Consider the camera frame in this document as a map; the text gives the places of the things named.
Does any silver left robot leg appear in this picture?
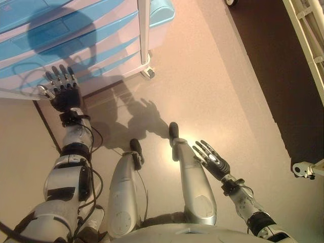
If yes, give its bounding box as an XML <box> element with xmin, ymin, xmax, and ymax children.
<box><xmin>107</xmin><ymin>138</ymin><xmax>145</xmax><ymax>238</ymax></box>

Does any silver right robot leg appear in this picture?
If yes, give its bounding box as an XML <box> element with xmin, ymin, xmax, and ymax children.
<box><xmin>169</xmin><ymin>122</ymin><xmax>218</xmax><ymax>226</ymax></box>

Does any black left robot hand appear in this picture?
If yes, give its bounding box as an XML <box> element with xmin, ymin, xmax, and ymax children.
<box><xmin>37</xmin><ymin>64</ymin><xmax>82</xmax><ymax>112</ymax></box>

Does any cream hospital bed frame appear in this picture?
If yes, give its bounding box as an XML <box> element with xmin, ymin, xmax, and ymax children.
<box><xmin>282</xmin><ymin>0</ymin><xmax>324</xmax><ymax>181</ymax></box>

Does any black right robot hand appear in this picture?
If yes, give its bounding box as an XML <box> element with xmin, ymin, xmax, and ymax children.
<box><xmin>192</xmin><ymin>140</ymin><xmax>231</xmax><ymax>181</ymax></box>

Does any silver robot torso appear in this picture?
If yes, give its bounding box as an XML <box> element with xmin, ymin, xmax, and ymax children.
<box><xmin>111</xmin><ymin>222</ymin><xmax>304</xmax><ymax>243</ymax></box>

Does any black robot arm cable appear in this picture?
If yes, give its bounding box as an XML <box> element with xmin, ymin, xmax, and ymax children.
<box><xmin>0</xmin><ymin>115</ymin><xmax>105</xmax><ymax>243</ymax></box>

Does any silver robot leg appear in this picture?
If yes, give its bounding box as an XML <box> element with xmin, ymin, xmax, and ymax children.
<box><xmin>107</xmin><ymin>138</ymin><xmax>145</xmax><ymax>238</ymax></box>
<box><xmin>169</xmin><ymin>122</ymin><xmax>218</xmax><ymax>226</ymax></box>

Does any grey cart caster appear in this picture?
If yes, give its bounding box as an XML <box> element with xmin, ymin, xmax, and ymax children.
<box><xmin>141</xmin><ymin>67</ymin><xmax>156</xmax><ymax>82</ymax></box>

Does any white medical cart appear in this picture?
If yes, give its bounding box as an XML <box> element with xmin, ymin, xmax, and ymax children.
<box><xmin>0</xmin><ymin>0</ymin><xmax>155</xmax><ymax>102</ymax></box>

